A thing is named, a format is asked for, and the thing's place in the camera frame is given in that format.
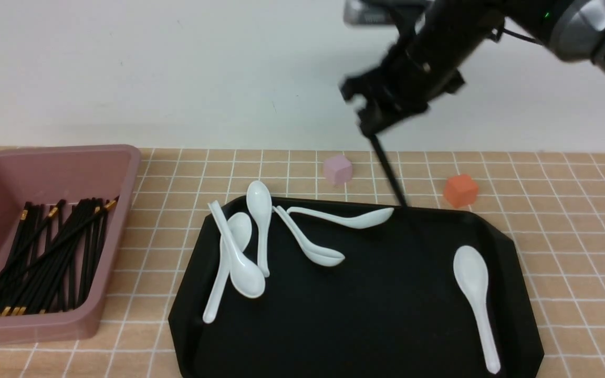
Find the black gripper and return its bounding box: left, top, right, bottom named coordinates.
left=338, top=45, right=466, bottom=137

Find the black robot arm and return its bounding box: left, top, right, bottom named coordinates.
left=339, top=1, right=605, bottom=137

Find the orange foam cube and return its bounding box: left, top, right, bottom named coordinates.
left=443, top=174, right=479, bottom=208

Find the pink foam cube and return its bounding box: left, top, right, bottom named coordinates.
left=322, top=154, right=353, bottom=186

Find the white spoon top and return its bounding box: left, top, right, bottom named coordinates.
left=286, top=207, right=394, bottom=229

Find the white spoon right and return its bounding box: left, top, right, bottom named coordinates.
left=452, top=246, right=502, bottom=375

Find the white spoon upright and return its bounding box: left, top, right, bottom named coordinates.
left=246, top=180, right=272, bottom=278

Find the white spoon centre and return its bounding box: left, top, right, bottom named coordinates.
left=272, top=206, right=346, bottom=267

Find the white spoon far left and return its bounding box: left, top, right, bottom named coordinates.
left=203, top=212, right=253, bottom=324

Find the black plastic tray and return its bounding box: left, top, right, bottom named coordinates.
left=168, top=207, right=545, bottom=377

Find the white spoon crossing left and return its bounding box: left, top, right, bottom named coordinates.
left=208, top=201, right=266, bottom=299

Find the black chopstick gold band diagonal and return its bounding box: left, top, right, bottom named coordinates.
left=0, top=197, right=119, bottom=314

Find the black chopstick gold band crossing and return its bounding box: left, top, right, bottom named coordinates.
left=0, top=199, right=66, bottom=276

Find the black chopstick gold band left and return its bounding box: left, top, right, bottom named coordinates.
left=0, top=202, right=32, bottom=296

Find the pink plastic bin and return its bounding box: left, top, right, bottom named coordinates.
left=0, top=145, right=142, bottom=347

